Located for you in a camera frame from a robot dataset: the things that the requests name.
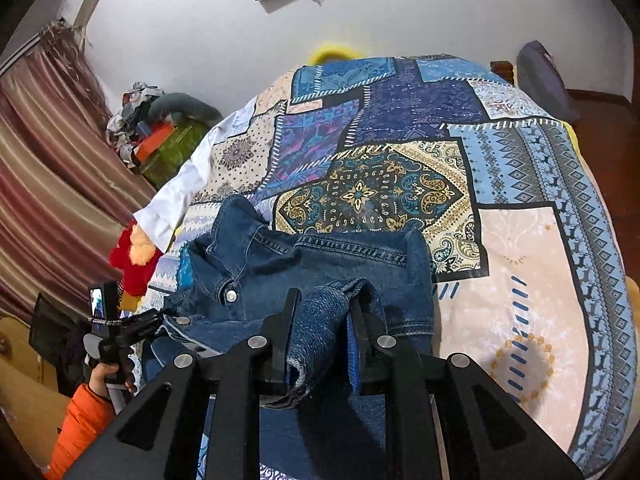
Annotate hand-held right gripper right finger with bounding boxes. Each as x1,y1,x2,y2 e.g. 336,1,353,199
345,300,587,480

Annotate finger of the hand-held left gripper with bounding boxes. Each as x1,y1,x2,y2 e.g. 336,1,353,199
128,309,174,349

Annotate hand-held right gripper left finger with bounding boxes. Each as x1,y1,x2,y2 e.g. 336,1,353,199
62,287,304,480

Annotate blue denim jacket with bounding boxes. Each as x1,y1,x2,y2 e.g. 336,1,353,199
141,194,439,480

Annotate person's left forearm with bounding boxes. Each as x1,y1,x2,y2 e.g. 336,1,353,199
44,382,117,480

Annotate pile of clothes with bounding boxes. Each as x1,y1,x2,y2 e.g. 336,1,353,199
105,81,166,166

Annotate person's left hand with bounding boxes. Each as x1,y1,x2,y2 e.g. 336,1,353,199
88,362,137,401

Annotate red plush toy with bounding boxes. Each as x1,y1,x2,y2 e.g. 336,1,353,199
109,221,167,297

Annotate white cloth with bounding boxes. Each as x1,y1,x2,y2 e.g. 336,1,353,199
133,109,252,254

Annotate striped brown curtain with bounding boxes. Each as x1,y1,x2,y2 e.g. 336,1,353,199
0,17,159,317

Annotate green storage box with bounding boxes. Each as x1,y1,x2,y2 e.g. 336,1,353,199
141,119,212,189

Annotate orange box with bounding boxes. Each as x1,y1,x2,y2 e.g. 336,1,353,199
134,124,176,164

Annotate patchwork printed blanket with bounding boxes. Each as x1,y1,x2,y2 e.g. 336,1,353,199
145,52,640,480

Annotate yellow fuzzy item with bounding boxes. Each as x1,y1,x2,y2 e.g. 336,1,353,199
308,41,369,66

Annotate yellow bed sheet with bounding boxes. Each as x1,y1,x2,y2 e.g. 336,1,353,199
564,119,582,157

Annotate dark grey backpack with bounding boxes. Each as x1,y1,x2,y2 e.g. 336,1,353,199
515,39,582,122

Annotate wooden bed frame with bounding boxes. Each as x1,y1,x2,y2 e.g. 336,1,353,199
489,59,517,84

